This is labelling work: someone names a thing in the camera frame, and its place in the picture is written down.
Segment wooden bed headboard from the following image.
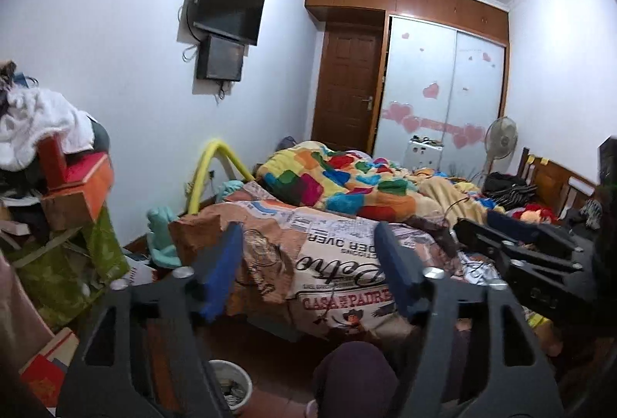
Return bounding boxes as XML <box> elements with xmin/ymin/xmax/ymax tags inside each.
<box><xmin>518</xmin><ymin>147</ymin><xmax>603</xmax><ymax>216</ymax></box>

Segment dark clothes pile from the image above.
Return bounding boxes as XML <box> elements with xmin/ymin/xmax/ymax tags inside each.
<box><xmin>89</xmin><ymin>119</ymin><xmax>111</xmax><ymax>153</ymax></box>

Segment black patterned clothing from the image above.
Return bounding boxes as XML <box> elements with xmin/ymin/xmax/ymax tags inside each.
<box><xmin>569</xmin><ymin>196</ymin><xmax>608</xmax><ymax>231</ymax></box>

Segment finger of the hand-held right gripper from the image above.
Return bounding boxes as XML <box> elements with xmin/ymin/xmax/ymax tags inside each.
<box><xmin>486</xmin><ymin>209</ymin><xmax>597</xmax><ymax>251</ymax></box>
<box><xmin>454</xmin><ymin>218</ymin><xmax>586</xmax><ymax>271</ymax></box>

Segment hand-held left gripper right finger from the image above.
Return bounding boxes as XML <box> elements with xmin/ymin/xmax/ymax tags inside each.
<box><xmin>375</xmin><ymin>221</ymin><xmax>565</xmax><ymax>418</ymax></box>

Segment pale pink cloth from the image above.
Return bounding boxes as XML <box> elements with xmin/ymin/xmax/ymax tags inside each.
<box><xmin>0</xmin><ymin>254</ymin><xmax>54</xmax><ymax>366</ymax></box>

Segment orange red box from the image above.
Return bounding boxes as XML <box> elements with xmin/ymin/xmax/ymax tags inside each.
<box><xmin>41</xmin><ymin>150</ymin><xmax>114</xmax><ymax>216</ymax></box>

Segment pink heart stickers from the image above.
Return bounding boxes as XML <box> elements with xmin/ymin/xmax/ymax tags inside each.
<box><xmin>383</xmin><ymin>30</ymin><xmax>495</xmax><ymax>149</ymax></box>

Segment red carton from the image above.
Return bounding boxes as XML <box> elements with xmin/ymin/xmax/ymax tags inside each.
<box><xmin>19</xmin><ymin>326</ymin><xmax>80</xmax><ymax>406</ymax></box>

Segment person's dark trousered leg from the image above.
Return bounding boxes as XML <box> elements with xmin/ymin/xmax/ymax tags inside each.
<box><xmin>313</xmin><ymin>341</ymin><xmax>401</xmax><ymax>418</ymax></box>

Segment green leaf print bag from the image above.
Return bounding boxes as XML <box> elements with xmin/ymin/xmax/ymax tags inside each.
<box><xmin>7</xmin><ymin>206</ymin><xmax>131</xmax><ymax>327</ymax></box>

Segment small black wall monitor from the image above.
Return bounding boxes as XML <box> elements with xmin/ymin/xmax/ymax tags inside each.
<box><xmin>195</xmin><ymin>35</ymin><xmax>246</xmax><ymax>82</ymax></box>

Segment colourful patchwork blanket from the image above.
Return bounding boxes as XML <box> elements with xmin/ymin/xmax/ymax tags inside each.
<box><xmin>255</xmin><ymin>141</ymin><xmax>507</xmax><ymax>226</ymax></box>

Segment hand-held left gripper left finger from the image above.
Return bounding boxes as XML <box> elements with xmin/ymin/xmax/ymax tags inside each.
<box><xmin>57</xmin><ymin>221</ymin><xmax>244</xmax><ymax>418</ymax></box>

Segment yellow foam tube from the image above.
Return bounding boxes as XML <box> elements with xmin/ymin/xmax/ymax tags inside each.
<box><xmin>187</xmin><ymin>138</ymin><xmax>256</xmax><ymax>216</ymax></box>

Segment black wall television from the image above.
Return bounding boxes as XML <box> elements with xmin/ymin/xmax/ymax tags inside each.
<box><xmin>193</xmin><ymin>0</ymin><xmax>266</xmax><ymax>47</ymax></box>

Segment red plush toy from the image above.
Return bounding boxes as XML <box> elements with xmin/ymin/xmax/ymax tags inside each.
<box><xmin>511</xmin><ymin>203</ymin><xmax>557</xmax><ymax>226</ymax></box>

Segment wooden sliding door wardrobe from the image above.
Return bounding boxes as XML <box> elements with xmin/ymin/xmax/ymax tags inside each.
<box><xmin>305</xmin><ymin>0</ymin><xmax>511</xmax><ymax>175</ymax></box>

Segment standing electric fan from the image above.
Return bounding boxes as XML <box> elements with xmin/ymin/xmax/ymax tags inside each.
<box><xmin>482</xmin><ymin>116</ymin><xmax>519</xmax><ymax>180</ymax></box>

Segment brown wooden door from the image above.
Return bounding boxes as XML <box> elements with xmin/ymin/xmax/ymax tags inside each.
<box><xmin>311</xmin><ymin>25</ymin><xmax>386</xmax><ymax>153</ymax></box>

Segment white paper bag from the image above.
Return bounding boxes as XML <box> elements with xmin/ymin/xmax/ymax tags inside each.
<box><xmin>123</xmin><ymin>254</ymin><xmax>160</xmax><ymax>288</ymax></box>

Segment white plastic bucket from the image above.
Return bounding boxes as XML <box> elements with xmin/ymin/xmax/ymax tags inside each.
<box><xmin>208</xmin><ymin>359</ymin><xmax>253</xmax><ymax>416</ymax></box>

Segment white appliance box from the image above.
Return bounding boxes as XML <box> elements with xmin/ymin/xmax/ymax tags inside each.
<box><xmin>407</xmin><ymin>136</ymin><xmax>444</xmax><ymax>170</ymax></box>

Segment newspaper print bedsheet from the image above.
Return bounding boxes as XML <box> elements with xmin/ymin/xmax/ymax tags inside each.
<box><xmin>169</xmin><ymin>182</ymin><xmax>502</xmax><ymax>342</ymax></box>

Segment person's right hand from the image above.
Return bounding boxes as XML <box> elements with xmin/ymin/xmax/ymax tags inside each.
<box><xmin>545</xmin><ymin>322</ymin><xmax>565</xmax><ymax>356</ymax></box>

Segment black striped clothing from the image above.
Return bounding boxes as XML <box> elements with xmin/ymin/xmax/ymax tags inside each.
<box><xmin>482</xmin><ymin>172</ymin><xmax>538</xmax><ymax>207</ymax></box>

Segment white cloth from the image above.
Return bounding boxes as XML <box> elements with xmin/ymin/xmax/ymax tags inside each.
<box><xmin>0</xmin><ymin>88</ymin><xmax>94</xmax><ymax>170</ymax></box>

